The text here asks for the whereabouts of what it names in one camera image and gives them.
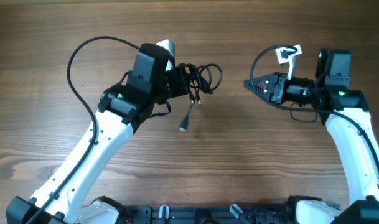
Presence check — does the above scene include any black cable bundle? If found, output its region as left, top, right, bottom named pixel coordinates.
left=176, top=63, right=223, bottom=133

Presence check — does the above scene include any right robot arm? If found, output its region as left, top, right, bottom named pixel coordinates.
left=244, top=45, right=379, bottom=223

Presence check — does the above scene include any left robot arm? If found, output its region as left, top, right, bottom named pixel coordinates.
left=6, top=40, right=189, bottom=223

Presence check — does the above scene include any black right camera cable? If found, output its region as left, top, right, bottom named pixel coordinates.
left=250, top=44, right=379, bottom=200

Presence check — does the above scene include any black camera cable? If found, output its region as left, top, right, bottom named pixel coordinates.
left=250, top=44, right=379, bottom=200
left=24, top=35, right=142, bottom=224

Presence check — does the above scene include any black left camera cable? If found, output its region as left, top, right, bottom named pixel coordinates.
left=24, top=35, right=142, bottom=224

